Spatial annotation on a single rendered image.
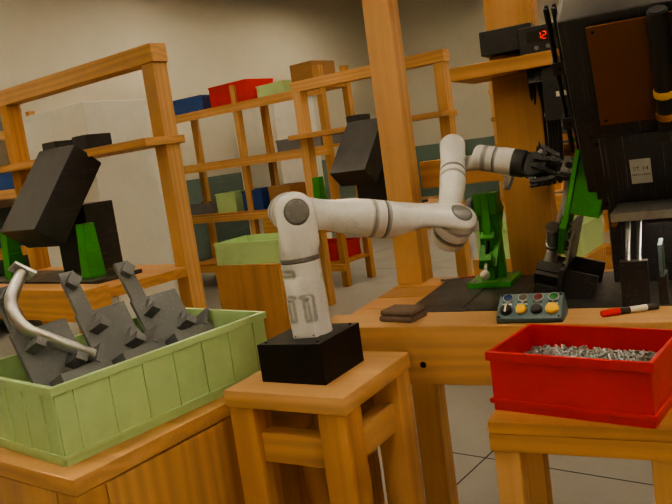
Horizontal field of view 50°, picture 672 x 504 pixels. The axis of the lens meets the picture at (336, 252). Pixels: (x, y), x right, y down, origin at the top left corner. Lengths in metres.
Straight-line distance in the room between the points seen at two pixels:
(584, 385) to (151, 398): 0.93
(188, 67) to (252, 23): 1.57
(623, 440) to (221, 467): 0.92
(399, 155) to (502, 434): 1.18
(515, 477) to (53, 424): 0.93
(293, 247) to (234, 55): 9.66
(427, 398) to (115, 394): 1.21
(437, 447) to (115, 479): 1.30
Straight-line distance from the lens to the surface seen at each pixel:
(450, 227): 1.77
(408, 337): 1.82
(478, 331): 1.76
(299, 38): 12.42
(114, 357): 1.95
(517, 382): 1.47
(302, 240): 1.63
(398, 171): 2.40
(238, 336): 1.88
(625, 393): 1.40
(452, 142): 2.04
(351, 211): 1.70
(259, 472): 1.73
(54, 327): 1.92
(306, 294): 1.64
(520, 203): 2.30
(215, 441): 1.80
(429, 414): 2.57
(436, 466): 2.64
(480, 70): 2.19
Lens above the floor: 1.35
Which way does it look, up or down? 8 degrees down
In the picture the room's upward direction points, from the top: 8 degrees counter-clockwise
